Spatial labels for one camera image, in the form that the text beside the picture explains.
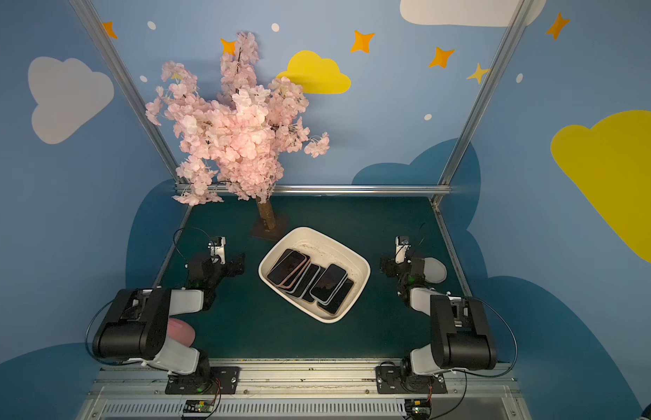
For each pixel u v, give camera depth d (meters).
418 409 0.73
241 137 0.60
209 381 0.70
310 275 0.96
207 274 0.75
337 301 0.90
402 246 0.81
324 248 1.02
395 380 0.74
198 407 0.72
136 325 0.46
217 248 0.82
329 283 0.92
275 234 1.08
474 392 0.73
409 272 0.73
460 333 0.45
